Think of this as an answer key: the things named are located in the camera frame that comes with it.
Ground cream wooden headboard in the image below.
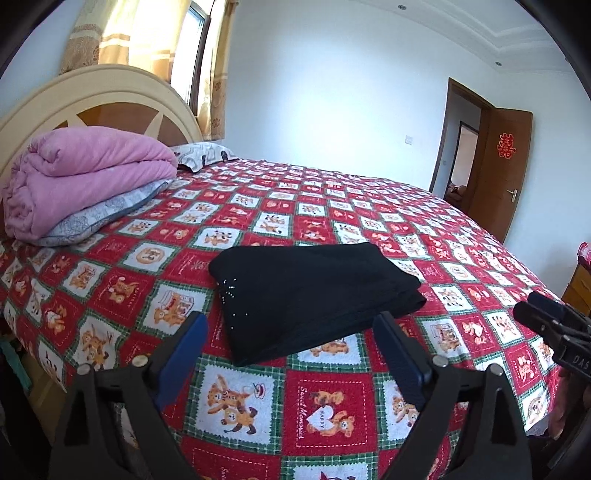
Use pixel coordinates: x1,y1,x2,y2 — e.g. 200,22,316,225
0,65,204,178

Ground grey patterned pillow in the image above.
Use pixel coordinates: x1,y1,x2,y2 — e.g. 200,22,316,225
37,179,174,247

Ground wooden cabinet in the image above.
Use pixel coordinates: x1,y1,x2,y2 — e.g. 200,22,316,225
562,263,591,320

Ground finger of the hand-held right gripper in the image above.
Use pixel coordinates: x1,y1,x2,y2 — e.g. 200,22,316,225
513,301,564,344
527,291,568,320

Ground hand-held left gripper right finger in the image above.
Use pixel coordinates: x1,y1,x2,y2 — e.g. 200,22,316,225
373,312,529,480

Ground wooden bed frame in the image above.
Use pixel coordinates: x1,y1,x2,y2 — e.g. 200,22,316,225
18,351,68,418

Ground brown door frame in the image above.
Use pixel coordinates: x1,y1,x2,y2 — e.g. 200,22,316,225
429,78,497,204

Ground black pants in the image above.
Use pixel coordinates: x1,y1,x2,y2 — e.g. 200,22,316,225
209,242,426,367

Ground window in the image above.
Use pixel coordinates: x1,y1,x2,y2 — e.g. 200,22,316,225
170,0,215,116

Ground brown wooden door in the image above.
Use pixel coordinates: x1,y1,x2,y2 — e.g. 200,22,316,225
462,107,533,244

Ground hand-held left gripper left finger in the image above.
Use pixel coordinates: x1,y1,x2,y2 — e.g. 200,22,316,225
48,311,211,480

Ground pink folded quilt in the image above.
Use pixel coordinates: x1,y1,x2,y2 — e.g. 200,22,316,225
2,128,178,241

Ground white pillow with dark print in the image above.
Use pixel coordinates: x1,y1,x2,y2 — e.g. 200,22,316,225
168,142,239,173

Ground red printed blanket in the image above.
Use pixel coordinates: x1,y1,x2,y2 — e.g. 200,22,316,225
0,157,571,480

